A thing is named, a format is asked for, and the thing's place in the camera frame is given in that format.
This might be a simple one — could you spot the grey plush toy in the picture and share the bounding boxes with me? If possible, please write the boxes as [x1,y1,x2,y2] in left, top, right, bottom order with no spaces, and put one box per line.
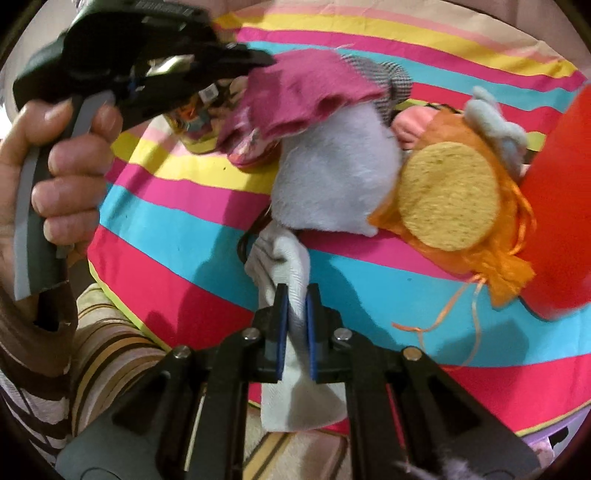
[464,85,529,169]

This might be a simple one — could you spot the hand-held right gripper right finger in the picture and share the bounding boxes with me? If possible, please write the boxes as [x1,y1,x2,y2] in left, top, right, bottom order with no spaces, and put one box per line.
[305,282,541,480]

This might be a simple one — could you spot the magenta ruffled cloth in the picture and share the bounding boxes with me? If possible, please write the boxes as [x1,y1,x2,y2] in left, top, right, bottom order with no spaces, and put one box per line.
[217,48,386,167]

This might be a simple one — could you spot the glass jar with metal lid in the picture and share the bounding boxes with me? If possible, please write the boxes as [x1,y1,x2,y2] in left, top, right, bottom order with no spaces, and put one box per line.
[161,76,250,155]

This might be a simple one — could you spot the beige striped towel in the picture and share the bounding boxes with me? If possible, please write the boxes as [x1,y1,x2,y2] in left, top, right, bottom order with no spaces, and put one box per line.
[69,281,352,480]

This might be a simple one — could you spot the round yellow sponge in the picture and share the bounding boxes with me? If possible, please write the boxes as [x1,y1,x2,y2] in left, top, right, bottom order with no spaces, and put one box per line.
[398,142,502,252]

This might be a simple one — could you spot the colourful striped sheet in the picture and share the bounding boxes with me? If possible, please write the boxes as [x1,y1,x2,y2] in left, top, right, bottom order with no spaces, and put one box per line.
[85,7,591,439]

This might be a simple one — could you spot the orange organza bag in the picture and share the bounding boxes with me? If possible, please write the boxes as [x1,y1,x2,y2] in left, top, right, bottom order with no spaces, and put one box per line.
[369,104,539,370]

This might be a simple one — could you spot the red thermos jug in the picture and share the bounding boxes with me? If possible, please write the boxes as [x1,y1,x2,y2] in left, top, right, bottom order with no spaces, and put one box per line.
[519,83,591,321]

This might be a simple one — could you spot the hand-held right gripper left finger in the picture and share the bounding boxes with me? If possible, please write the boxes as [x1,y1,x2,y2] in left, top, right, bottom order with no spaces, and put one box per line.
[113,282,291,480]

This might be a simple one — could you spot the grey herringbone cloth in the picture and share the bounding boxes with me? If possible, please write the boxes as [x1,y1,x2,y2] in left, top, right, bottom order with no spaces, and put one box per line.
[245,220,348,432]

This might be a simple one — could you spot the purple cardboard box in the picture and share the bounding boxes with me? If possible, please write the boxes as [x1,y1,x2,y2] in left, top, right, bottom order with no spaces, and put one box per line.
[519,411,583,472]

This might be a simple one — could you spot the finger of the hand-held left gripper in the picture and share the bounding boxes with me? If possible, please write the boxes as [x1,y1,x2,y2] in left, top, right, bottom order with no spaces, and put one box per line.
[203,41,276,77]
[120,69,252,127]

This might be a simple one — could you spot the light grey fluffy towel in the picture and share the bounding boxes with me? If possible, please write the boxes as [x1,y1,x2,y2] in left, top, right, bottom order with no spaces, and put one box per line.
[270,99,404,238]

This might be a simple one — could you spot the person's left hand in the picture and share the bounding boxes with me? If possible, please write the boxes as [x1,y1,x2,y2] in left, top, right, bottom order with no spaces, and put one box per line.
[0,99,124,305]

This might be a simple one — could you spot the black white houndstooth cloth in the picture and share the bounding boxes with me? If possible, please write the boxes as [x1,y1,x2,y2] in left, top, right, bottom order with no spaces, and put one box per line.
[339,53,414,125]

